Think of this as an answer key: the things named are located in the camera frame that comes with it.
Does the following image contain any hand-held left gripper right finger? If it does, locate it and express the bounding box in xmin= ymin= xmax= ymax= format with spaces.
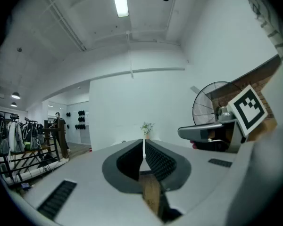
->
xmin=145 ymin=139 xmax=239 ymax=215

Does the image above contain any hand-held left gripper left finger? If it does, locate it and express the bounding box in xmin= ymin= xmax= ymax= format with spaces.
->
xmin=22 ymin=139 xmax=165 ymax=226

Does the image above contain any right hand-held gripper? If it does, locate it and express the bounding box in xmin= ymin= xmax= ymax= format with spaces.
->
xmin=178 ymin=85 xmax=269 ymax=153

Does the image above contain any person's right forearm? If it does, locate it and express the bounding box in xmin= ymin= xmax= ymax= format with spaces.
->
xmin=246 ymin=116 xmax=279 ymax=143

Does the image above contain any black standing fan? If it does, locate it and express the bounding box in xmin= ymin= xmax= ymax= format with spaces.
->
xmin=192 ymin=81 xmax=242 ymax=127

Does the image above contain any potted flower bouquet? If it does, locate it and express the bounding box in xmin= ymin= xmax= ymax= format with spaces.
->
xmin=140 ymin=121 xmax=156 ymax=140

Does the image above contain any group of black caps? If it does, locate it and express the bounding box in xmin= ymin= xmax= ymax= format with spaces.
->
xmin=65 ymin=110 xmax=87 ymax=130

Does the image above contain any row of hanging backpacks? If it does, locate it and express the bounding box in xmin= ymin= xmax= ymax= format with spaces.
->
xmin=0 ymin=112 xmax=47 ymax=156

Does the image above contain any white ceiling conduit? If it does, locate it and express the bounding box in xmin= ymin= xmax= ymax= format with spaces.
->
xmin=125 ymin=31 xmax=134 ymax=79

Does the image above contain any person's striped white shirt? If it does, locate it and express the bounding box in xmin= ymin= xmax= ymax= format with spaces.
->
xmin=241 ymin=0 xmax=283 ymax=62

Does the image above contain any dark wooden railing post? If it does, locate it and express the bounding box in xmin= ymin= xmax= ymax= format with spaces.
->
xmin=57 ymin=118 xmax=68 ymax=161

